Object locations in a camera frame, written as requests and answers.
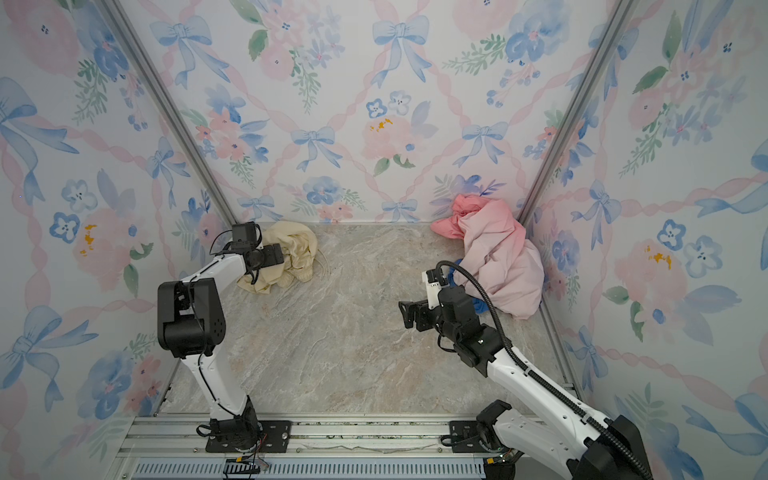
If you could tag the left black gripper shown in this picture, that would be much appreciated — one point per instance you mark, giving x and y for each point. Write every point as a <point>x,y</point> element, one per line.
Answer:
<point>270,257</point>

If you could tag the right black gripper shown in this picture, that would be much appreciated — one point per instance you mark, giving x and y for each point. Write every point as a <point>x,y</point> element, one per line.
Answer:
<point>424,315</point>

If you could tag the beige cream cloth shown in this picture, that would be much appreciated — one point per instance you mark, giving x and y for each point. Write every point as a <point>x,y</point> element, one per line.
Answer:
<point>299,246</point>

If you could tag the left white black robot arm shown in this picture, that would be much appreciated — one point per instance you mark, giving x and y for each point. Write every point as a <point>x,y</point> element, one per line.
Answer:
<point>191,325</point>

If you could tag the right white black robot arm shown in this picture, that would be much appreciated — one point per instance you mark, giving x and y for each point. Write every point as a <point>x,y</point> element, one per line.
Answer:
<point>570,438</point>

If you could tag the blue cloth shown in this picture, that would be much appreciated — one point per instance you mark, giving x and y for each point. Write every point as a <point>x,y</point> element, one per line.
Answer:
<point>480,306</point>

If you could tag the pink cloth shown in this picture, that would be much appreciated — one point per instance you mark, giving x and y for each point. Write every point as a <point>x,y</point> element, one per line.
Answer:
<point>497,253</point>

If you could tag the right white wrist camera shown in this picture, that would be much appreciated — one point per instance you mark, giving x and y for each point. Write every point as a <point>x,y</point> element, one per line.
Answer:
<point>434,281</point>

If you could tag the left aluminium corner post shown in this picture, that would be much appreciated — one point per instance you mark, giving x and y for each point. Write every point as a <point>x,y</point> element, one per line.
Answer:
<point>117,19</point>

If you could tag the aluminium corner post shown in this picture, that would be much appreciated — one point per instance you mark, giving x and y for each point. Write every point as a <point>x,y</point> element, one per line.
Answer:
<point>117,19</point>
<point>615,26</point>

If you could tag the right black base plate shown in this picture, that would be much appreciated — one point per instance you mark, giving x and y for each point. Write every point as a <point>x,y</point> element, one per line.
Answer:
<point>470,437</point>

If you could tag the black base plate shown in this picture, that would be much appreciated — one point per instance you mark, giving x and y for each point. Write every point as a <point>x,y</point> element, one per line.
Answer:
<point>470,437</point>
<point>271,436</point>

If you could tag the aluminium mounting rail frame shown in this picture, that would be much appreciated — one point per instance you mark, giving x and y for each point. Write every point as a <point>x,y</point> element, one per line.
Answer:
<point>321,446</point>

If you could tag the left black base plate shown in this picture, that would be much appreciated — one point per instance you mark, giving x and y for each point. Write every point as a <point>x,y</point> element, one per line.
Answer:
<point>271,436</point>

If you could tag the right aluminium corner post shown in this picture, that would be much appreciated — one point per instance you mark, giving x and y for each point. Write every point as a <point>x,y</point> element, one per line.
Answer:
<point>615,26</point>

